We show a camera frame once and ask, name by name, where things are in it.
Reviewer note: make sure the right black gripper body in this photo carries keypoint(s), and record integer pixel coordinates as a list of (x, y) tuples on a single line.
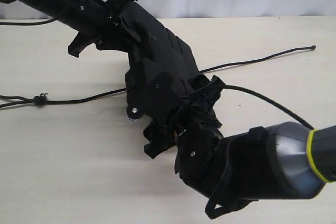
[(199, 105)]

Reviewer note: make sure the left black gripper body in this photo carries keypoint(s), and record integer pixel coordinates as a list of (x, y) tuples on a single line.
[(136, 27)]

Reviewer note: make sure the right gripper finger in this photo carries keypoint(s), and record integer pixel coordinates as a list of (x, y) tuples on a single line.
[(161, 138)]

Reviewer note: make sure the black plastic carry case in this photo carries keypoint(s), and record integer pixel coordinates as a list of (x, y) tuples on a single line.
[(174, 56)]

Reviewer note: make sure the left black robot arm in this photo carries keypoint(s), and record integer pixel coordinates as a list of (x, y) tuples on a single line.
[(116, 22)]

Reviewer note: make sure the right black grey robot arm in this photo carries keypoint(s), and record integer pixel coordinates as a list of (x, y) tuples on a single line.
[(289, 160)]

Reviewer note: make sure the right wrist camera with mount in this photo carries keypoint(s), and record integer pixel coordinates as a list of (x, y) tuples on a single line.
[(149, 92)]

